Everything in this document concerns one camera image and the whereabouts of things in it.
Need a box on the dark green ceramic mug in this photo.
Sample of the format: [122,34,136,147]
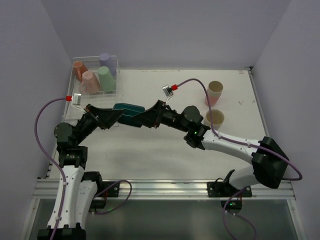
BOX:
[113,103,145,128]

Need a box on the light green plastic cup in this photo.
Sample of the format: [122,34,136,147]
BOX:
[97,66,116,92]

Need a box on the cream painted ceramic mug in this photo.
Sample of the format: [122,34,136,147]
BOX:
[203,109,225,130]

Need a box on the lavender plastic cup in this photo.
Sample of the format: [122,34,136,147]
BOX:
[99,53,117,77]

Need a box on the beige plastic cup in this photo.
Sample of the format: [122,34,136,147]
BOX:
[207,81,224,98]

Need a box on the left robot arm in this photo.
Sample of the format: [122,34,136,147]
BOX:
[37,104,125,240]

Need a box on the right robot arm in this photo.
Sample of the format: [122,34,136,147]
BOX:
[132,100,288,190]

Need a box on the light pink plastic cup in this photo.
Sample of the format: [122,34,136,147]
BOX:
[79,71,101,94]

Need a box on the orange plastic cup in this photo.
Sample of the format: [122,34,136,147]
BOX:
[72,61,88,82]

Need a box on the left black controller box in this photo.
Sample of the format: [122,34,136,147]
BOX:
[89,199,107,213]

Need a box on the black controller box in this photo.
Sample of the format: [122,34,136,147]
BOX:
[89,199,107,213]
[222,199,243,214]

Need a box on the right black controller box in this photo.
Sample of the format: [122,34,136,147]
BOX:
[222,199,243,214]

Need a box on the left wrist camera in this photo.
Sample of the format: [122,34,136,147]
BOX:
[71,93,86,113]

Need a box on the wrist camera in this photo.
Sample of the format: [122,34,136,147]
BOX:
[162,85,174,104]
[71,93,86,113]

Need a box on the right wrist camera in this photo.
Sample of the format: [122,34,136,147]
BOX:
[162,85,174,104]

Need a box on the white wire dish rack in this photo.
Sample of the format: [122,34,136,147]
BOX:
[62,54,122,125]

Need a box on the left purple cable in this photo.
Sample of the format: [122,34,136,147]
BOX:
[34,95,73,240]

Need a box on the aluminium mounting rail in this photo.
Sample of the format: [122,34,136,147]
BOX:
[32,178,295,200]

